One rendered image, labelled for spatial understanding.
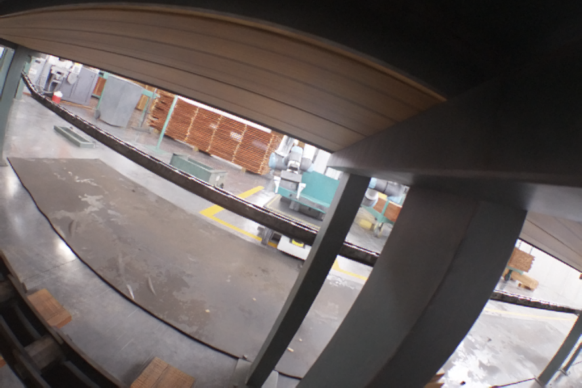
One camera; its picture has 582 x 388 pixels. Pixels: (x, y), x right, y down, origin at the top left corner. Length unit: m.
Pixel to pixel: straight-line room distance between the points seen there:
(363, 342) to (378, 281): 0.05
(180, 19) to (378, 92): 0.13
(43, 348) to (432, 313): 0.25
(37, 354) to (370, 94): 0.28
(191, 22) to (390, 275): 0.23
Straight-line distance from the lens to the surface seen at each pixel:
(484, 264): 0.16
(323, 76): 0.16
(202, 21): 0.16
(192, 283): 1.21
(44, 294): 0.98
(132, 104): 5.51
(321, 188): 2.00
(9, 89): 1.94
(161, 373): 0.81
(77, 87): 7.18
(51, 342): 0.21
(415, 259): 0.17
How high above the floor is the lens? 0.72
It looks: 3 degrees down
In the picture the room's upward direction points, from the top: 22 degrees clockwise
